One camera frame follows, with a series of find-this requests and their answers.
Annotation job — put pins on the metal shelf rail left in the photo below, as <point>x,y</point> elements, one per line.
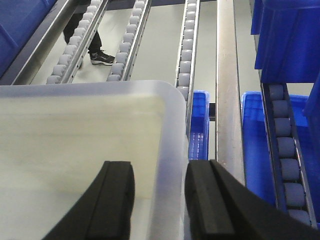
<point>31,57</point>

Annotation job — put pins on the blue bin lower middle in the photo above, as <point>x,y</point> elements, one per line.
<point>199,132</point>

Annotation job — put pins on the blue bin lower right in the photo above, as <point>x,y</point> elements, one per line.
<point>256,153</point>

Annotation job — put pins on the metal shelf divider rail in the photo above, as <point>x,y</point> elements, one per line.
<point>228,123</point>

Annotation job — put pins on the blue bin upper left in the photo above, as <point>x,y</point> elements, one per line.
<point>18,21</point>

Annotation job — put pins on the white plastic Totelife crate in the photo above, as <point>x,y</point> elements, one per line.
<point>55,138</point>

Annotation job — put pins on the roller track far left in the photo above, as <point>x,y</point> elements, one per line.
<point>72,57</point>

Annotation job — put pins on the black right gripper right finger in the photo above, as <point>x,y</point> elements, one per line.
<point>221,208</point>

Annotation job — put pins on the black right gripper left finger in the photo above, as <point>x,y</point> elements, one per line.
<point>104,211</point>

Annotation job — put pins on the black sneaker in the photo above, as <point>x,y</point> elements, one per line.
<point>100,58</point>

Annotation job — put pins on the roller track right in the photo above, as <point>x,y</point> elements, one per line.
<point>290,182</point>

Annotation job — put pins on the blue storage bin right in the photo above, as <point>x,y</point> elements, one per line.
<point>288,49</point>

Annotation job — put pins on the roller track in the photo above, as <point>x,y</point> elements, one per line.
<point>126,55</point>
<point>186,57</point>
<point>72,57</point>
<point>290,182</point>

